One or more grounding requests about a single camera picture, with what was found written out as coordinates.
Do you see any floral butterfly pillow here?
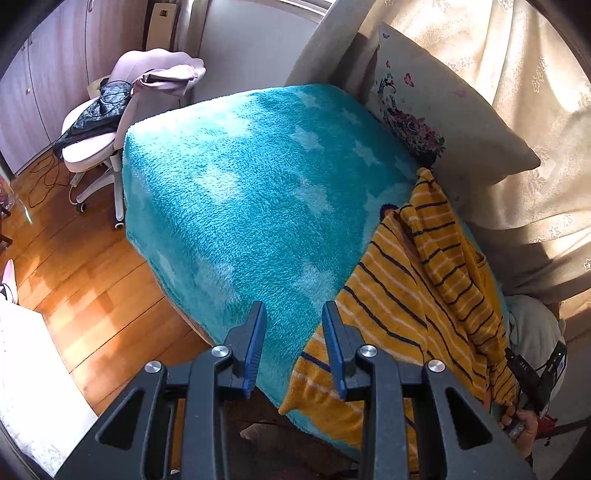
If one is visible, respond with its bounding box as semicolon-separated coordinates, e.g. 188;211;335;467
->
367;23;541;204

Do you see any grey bed headboard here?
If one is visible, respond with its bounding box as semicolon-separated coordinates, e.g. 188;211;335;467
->
283;0;385;112

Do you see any person's right hand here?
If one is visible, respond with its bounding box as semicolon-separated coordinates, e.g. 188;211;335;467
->
500;401;540;459

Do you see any beige curtain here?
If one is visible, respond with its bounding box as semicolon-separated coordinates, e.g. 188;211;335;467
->
360;0;591;319

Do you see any white rug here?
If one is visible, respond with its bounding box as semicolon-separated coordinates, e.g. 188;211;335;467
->
0;299;100;464

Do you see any pink garment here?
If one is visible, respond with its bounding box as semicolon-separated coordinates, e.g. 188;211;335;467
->
133;64;207;99

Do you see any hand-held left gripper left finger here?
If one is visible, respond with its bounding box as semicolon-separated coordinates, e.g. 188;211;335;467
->
55;301;269;480

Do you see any yellow striped sweater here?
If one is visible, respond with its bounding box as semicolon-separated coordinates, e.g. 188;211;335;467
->
278;167;520;455

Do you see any wooden wardrobe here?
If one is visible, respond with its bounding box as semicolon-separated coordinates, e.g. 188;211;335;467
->
0;0;185;177

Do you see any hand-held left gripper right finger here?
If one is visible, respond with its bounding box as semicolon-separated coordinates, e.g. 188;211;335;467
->
321;301;539;480

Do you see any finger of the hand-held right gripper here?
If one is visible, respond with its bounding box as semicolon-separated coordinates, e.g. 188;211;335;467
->
504;347;540;393

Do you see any turquoise printed fleece blanket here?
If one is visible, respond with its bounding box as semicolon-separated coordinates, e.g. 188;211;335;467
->
121;83;514;462

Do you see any pink office chair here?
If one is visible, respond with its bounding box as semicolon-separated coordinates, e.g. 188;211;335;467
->
61;50;207;230

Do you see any black floor cable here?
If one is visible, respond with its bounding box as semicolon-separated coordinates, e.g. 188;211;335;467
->
19;150;71;209

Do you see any black jacket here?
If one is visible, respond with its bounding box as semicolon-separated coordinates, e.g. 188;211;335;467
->
53;80;136;160

